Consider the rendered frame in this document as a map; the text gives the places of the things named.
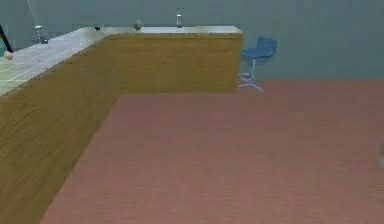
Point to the brown wooden kitchen counter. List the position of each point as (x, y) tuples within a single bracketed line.
[(140, 63)]

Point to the blue swivel stool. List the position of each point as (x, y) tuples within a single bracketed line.
[(260, 49)]

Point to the grey round vase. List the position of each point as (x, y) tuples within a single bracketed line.
[(137, 24)]

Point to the small black ball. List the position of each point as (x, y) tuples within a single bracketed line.
[(97, 27)]

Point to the silver sink tap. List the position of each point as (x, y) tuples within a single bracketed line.
[(41, 33)]

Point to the pale pink round object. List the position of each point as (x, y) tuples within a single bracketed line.
[(9, 55)]

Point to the black stick utensil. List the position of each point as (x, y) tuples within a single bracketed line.
[(5, 39)]

